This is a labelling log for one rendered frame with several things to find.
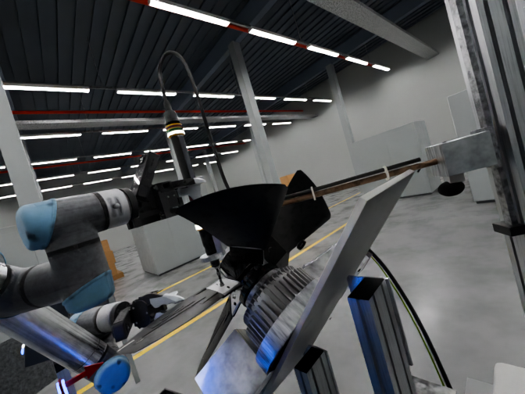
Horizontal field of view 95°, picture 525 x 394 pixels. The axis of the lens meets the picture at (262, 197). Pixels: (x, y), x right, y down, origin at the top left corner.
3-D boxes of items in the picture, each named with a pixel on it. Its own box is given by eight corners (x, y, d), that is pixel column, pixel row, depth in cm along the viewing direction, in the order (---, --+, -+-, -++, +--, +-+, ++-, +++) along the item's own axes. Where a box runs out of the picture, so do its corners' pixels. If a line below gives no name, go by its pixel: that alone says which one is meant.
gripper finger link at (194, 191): (209, 198, 66) (179, 206, 59) (203, 177, 65) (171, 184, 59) (216, 196, 64) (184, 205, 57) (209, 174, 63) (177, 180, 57)
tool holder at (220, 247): (236, 248, 67) (226, 215, 67) (228, 257, 61) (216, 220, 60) (207, 256, 69) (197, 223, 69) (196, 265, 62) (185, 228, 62)
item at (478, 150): (481, 166, 55) (472, 130, 54) (506, 165, 48) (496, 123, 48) (433, 179, 57) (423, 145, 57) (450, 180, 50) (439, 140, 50)
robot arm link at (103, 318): (93, 310, 66) (100, 340, 66) (107, 307, 65) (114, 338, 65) (115, 299, 74) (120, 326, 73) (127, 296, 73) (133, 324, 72)
